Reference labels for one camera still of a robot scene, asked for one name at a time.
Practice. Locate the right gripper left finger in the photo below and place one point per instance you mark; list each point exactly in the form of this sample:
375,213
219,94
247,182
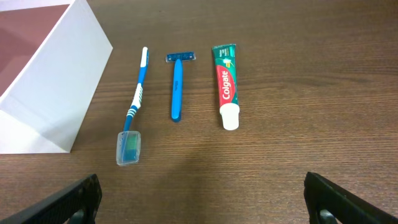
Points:
77,203

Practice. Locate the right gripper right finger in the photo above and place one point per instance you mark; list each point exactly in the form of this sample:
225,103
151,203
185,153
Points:
327,202

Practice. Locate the blue white toothbrush with cap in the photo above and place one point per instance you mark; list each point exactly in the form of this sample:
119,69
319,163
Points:
128,146

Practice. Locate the white square cardboard box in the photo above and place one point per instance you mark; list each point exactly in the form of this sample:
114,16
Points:
53,54

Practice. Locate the Colgate toothpaste tube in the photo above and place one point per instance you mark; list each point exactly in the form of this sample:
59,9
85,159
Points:
225,66

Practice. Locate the blue disposable razor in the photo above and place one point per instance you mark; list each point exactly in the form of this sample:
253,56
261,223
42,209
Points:
177,86

